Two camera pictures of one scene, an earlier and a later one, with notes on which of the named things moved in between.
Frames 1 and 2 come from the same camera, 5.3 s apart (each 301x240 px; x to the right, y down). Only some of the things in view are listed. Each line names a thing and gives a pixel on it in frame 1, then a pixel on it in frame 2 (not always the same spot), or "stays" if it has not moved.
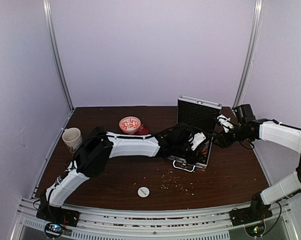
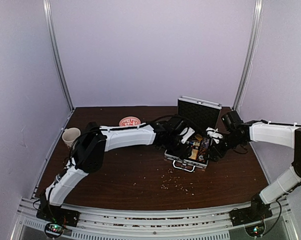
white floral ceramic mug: (72, 138) stays
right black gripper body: (223, 138) → (221, 152)
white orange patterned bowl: (129, 124) stays
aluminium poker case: (198, 112) stays
